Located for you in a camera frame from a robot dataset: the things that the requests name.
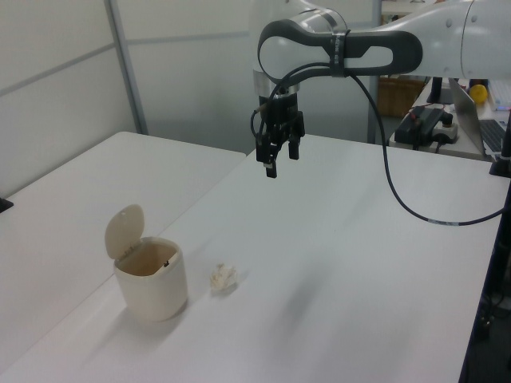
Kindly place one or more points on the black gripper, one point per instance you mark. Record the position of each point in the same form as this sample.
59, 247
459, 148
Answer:
282, 111

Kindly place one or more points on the white paper trash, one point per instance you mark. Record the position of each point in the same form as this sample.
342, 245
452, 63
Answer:
223, 278

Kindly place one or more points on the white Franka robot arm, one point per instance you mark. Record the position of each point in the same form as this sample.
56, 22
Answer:
439, 44

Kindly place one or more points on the small cream bin with lid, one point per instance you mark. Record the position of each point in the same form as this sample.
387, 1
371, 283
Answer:
149, 275

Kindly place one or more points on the brown woven basket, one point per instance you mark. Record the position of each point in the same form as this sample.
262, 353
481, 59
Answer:
399, 97

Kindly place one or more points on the black power supply box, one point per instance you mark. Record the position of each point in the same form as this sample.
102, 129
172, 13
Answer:
419, 121

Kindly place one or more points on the grey emergency stop button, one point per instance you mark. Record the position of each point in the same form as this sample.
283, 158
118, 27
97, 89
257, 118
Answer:
446, 129

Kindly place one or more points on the black monitor stand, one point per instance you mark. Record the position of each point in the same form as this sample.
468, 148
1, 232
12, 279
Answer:
437, 89

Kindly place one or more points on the silver laptop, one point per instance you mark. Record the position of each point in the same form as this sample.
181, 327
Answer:
469, 119

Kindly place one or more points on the yellow round object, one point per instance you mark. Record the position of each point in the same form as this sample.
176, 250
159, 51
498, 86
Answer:
478, 94

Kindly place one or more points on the grey partition corner post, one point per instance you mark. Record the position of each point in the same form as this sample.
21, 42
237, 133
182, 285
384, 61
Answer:
127, 68

